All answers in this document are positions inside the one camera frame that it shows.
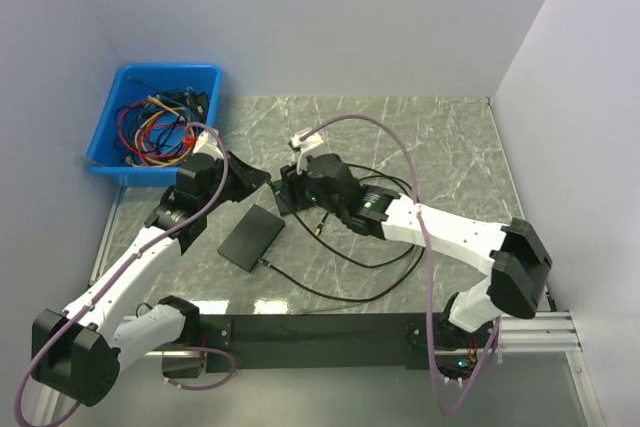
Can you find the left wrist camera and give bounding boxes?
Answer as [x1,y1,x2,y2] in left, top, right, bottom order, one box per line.
[192,130,223,160]

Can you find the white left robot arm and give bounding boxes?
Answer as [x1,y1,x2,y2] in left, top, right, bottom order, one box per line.
[29,153,271,406]

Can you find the blue ethernet cable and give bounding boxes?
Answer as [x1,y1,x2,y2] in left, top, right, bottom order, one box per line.
[119,89,209,163]

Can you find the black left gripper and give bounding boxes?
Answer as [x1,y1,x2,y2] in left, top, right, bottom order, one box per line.
[201,149,271,213]

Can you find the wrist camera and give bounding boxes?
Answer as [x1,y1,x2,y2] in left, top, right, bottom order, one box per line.
[289,128,324,175]
[192,130,223,160]

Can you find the yellow ethernet cable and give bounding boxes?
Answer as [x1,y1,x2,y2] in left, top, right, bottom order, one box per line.
[124,94,201,166]

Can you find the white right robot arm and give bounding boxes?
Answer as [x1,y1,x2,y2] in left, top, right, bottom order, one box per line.
[275,154,552,350]

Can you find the red ethernet cable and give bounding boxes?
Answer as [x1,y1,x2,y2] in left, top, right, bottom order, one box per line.
[117,101,201,166]

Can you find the black cable in bin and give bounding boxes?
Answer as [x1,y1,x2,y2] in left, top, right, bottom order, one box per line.
[114,84,211,163]

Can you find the black cable with teal plug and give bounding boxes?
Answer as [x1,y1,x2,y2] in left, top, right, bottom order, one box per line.
[258,211,429,304]

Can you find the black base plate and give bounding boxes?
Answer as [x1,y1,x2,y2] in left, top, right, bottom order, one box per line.
[141,313,471,379]

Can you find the aluminium rail frame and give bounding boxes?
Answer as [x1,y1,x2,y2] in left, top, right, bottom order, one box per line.
[27,193,581,406]

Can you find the blue plastic bin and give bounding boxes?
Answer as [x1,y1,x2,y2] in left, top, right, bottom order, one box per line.
[84,63,223,187]

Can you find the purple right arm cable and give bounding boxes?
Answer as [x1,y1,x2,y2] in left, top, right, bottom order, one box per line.
[304,114,501,416]

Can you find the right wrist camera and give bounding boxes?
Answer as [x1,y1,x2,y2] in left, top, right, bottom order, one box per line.
[289,128,324,175]

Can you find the black network switch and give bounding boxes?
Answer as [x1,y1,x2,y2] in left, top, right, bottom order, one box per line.
[273,179,307,217]
[217,205,285,273]

